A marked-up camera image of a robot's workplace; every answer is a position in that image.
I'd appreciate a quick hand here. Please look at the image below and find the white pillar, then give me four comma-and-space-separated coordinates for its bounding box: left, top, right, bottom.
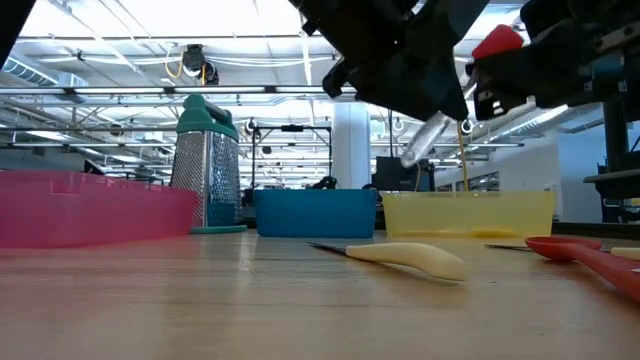
332, 102, 372, 191

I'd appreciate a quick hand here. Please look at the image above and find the black background monitor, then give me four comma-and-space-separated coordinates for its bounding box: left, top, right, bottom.
374, 157, 435, 194

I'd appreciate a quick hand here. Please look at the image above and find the red silicone spoon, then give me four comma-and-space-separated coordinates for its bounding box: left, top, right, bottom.
524, 236, 640, 305

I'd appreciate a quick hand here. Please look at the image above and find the red spatula clear handle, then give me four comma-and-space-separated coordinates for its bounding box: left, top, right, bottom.
399, 23, 526, 170

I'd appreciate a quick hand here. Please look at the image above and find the pink plastic bin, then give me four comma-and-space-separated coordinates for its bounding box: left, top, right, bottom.
0, 169, 199, 250

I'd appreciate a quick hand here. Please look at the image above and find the grey side desk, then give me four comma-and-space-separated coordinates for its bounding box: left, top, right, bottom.
583, 168, 640, 201

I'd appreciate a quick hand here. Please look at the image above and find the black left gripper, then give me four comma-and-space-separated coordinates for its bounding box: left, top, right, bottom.
289, 0, 491, 122

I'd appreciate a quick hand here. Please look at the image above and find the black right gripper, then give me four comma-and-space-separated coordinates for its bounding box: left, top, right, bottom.
467, 0, 640, 122

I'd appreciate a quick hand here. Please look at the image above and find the large black ceiling reel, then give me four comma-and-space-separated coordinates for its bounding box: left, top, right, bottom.
181, 43, 220, 87

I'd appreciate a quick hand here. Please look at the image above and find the blue plastic bin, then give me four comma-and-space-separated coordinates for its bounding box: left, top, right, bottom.
253, 189, 378, 239

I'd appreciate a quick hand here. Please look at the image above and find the yellow translucent plastic bin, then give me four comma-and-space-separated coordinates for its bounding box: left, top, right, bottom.
382, 189, 556, 239

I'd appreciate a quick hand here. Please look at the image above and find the metal box grater teal handle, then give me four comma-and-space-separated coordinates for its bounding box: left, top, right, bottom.
169, 93, 249, 235

